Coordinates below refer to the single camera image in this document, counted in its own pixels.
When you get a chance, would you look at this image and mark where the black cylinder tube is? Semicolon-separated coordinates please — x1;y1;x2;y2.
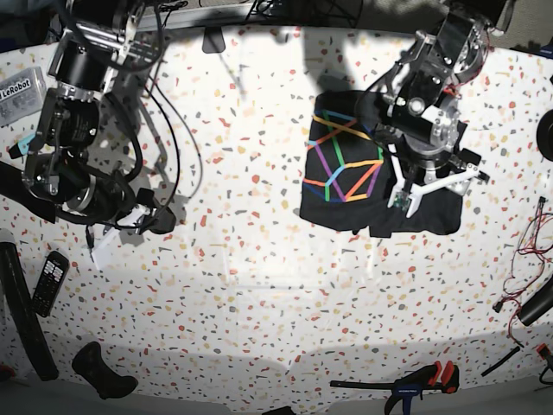
518;285;552;327

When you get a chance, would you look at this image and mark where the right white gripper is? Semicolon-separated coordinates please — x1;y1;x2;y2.
86;205;156;271

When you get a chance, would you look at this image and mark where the dark grey T-shirt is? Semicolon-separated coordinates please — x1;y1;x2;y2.
299;91;462;238

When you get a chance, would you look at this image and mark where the long black foam tube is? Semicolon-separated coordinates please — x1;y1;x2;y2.
1;229;59;381

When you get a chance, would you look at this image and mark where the black remote control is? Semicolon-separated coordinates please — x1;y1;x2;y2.
31;251;69;317

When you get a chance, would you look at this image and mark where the black folded cloth strip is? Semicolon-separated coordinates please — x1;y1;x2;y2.
0;162;56;223

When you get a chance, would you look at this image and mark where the red and black wire bundle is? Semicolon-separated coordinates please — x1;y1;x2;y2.
492;196;553;347

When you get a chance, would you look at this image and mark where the black blue bar clamp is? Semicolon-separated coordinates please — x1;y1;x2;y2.
329;361;460;415

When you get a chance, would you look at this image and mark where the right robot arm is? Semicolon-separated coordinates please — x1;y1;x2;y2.
22;1;176;270

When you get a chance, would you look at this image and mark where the black game controller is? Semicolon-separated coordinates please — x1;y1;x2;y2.
72;342;138;399

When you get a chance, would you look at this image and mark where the clear LeRobot plastic box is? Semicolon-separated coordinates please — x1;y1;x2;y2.
0;67;47;127

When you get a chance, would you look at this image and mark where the thin black stick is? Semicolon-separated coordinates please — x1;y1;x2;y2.
481;346;521;377

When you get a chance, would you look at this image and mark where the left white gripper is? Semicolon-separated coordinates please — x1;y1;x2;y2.
387;144;490;218

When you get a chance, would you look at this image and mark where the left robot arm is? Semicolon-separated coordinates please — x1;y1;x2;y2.
354;1;515;218

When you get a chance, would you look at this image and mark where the small red black connector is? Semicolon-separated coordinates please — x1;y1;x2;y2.
537;343;551;359

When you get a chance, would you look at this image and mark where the grey monitor stand base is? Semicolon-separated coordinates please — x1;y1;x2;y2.
202;27;226;54

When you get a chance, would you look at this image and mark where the turquoise highlighter marker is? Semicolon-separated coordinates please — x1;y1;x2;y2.
9;133;35;159

